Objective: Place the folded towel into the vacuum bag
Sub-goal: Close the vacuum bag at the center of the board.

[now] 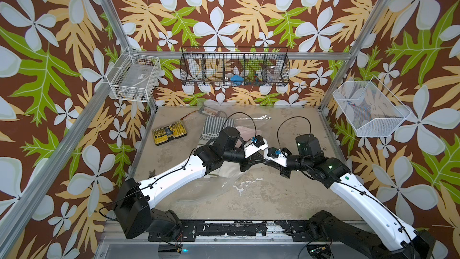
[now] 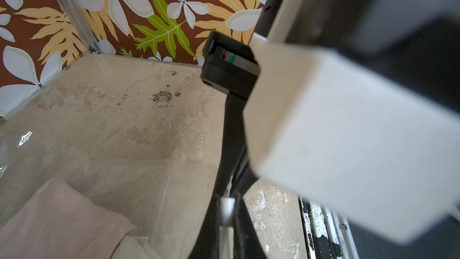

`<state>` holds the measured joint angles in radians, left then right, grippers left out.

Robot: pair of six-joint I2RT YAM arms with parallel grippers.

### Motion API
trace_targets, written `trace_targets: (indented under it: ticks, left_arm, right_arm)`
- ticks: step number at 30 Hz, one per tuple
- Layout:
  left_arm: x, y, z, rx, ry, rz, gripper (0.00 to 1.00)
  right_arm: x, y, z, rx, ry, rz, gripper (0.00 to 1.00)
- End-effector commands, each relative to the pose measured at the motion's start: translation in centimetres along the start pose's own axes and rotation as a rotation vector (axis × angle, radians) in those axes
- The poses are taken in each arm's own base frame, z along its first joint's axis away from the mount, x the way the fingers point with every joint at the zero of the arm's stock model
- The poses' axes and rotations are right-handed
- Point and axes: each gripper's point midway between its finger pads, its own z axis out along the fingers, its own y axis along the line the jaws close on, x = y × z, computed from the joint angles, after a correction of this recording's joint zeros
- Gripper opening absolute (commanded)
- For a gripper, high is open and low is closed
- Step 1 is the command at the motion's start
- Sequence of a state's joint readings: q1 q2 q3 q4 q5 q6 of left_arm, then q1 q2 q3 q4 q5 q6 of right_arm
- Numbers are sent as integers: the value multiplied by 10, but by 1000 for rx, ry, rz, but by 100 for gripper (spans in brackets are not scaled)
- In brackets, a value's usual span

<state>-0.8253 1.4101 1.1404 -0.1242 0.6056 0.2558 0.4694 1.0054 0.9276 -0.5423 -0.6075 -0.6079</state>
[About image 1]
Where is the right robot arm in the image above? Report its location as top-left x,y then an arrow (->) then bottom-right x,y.
264,134 -> 436,259

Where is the white wire basket left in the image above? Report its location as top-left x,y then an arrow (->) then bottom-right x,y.
107,49 -> 162,103

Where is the yellow screwdriver bit case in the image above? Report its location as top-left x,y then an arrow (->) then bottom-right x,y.
152,121 -> 188,146

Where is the clear plastic vacuum bag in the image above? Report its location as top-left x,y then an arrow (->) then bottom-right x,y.
176,106 -> 290,220

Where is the black battery holder with wires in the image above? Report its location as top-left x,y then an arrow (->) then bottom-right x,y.
198,106 -> 221,116

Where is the white mesh basket right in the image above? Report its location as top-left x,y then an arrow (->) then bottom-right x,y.
333,76 -> 412,138

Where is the pink towel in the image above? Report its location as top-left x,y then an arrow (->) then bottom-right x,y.
237,126 -> 256,141

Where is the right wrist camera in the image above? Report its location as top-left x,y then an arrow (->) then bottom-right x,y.
264,147 -> 288,167

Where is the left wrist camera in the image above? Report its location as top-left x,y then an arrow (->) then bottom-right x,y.
243,135 -> 268,158

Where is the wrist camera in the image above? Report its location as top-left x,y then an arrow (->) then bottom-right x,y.
264,147 -> 288,167
243,135 -> 268,158

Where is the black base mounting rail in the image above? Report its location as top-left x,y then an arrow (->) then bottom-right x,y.
148,219 -> 327,242

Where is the black wire basket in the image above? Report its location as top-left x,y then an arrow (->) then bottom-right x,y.
178,46 -> 291,87

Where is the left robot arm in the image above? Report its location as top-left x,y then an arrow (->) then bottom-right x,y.
114,127 -> 268,241

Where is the green white striped towel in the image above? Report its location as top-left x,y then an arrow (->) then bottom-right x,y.
199,116 -> 226,145

